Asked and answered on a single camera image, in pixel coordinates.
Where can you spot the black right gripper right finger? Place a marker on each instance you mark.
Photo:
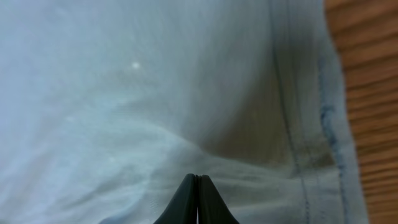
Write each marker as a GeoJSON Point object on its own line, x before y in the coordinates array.
{"type": "Point", "coordinates": [211, 207]}

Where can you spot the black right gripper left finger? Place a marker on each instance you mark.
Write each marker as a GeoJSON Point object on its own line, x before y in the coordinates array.
{"type": "Point", "coordinates": [182, 209]}

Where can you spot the light blue printed t-shirt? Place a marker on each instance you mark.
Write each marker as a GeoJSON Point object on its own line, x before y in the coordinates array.
{"type": "Point", "coordinates": [106, 105]}

